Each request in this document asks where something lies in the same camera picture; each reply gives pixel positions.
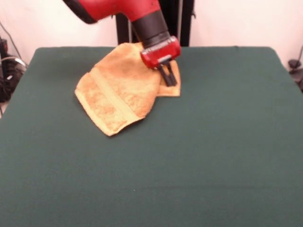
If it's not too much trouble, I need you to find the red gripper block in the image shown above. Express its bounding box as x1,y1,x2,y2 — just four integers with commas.
140,41,182,87

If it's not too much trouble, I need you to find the tan terry towel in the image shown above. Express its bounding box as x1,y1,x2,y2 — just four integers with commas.
74,42,182,137

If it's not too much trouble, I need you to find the dark green table cloth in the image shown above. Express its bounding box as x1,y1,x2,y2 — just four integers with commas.
0,46,303,227

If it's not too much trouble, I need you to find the black plug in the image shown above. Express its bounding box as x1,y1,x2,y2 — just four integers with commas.
288,59,303,74

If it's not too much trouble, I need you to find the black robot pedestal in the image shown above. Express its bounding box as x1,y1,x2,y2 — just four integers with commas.
115,0,196,47

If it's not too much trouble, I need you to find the black cable bundle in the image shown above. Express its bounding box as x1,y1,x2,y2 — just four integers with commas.
0,55,27,103

